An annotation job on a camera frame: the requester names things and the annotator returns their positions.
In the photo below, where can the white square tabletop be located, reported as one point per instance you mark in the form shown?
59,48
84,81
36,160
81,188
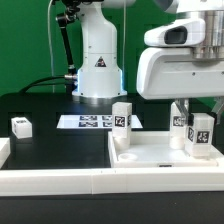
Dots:
149,149

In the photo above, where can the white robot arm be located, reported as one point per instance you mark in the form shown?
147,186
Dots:
211,11

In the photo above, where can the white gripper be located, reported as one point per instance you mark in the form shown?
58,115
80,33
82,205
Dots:
172,73

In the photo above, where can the white marker tag sheet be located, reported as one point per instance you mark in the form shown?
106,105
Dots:
91,122

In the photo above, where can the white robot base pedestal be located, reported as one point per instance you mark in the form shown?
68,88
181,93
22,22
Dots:
99,77

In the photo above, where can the white U-shaped obstacle fence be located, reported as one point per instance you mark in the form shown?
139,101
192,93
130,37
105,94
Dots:
80,165

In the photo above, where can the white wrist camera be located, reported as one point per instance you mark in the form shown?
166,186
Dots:
181,32

